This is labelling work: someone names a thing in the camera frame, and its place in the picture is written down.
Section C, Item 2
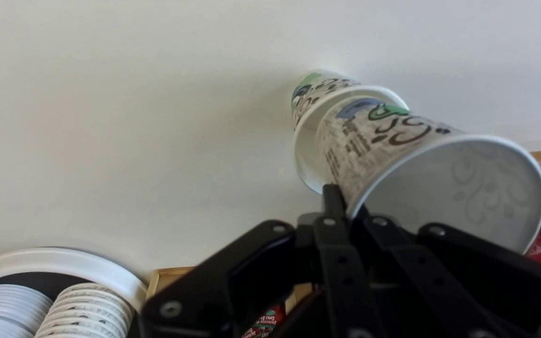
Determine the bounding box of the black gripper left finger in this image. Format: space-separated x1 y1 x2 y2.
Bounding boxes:
138 182 373 338

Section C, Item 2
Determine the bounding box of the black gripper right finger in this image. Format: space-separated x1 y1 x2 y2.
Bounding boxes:
352 205 541 338

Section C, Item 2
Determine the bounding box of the tall printed paper cup stack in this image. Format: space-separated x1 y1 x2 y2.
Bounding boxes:
34 282 138 338

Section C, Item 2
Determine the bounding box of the round white tray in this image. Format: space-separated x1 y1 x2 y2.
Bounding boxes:
0 246 151 316

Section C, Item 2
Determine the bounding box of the white cup lid stack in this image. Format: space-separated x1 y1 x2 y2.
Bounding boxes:
0 284 55 338

